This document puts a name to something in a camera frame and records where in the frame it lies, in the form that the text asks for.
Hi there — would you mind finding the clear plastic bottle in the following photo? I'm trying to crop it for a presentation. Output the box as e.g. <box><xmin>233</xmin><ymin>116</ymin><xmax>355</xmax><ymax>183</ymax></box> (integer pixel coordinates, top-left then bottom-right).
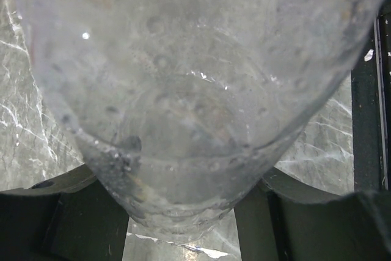
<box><xmin>14</xmin><ymin>0</ymin><xmax>383</xmax><ymax>241</ymax></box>

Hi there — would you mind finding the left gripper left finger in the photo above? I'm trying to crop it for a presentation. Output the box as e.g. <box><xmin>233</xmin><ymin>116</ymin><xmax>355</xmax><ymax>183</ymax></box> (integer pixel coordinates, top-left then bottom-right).
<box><xmin>1</xmin><ymin>165</ymin><xmax>129</xmax><ymax>260</ymax></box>

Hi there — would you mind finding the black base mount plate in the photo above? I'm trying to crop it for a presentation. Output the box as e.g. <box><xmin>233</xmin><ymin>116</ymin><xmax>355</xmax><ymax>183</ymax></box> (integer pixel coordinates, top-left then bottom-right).
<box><xmin>351</xmin><ymin>4</ymin><xmax>390</xmax><ymax>191</ymax></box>

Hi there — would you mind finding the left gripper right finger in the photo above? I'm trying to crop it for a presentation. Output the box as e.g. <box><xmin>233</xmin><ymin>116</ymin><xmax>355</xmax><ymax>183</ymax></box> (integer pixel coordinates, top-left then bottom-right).
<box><xmin>234</xmin><ymin>168</ymin><xmax>390</xmax><ymax>260</ymax></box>

